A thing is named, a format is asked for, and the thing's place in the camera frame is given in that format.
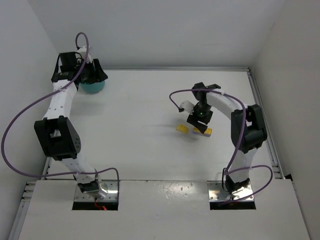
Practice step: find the metal base plate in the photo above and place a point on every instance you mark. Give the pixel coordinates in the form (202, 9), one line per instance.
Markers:
(103, 191)
(217, 194)

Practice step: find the short yellow lego brick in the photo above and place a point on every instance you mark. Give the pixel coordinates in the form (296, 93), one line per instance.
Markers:
(182, 128)

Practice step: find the purple lego plate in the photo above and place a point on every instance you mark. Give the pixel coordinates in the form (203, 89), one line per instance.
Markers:
(200, 134)

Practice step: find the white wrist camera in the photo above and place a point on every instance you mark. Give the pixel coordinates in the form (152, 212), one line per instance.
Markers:
(82, 50)
(186, 106)

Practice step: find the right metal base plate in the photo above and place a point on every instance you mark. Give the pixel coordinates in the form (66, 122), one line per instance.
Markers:
(217, 194)

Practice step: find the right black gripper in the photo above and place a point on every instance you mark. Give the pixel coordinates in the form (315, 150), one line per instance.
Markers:
(198, 122)

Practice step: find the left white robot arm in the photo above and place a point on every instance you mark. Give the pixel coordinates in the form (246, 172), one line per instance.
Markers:
(56, 134)

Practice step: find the teal divided round container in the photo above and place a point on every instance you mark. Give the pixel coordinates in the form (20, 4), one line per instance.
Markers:
(93, 88)

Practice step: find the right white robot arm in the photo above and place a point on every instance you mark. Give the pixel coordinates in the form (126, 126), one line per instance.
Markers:
(247, 129)

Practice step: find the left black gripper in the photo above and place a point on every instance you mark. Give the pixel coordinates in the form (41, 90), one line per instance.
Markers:
(92, 75)

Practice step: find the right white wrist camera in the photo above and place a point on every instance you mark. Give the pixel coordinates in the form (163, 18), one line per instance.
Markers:
(186, 106)

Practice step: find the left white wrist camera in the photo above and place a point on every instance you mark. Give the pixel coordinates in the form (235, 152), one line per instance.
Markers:
(82, 50)

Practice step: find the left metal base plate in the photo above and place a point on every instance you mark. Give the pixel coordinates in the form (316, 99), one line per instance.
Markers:
(103, 191)

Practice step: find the long yellow lego brick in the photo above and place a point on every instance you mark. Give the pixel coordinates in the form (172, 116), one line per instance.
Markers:
(207, 131)

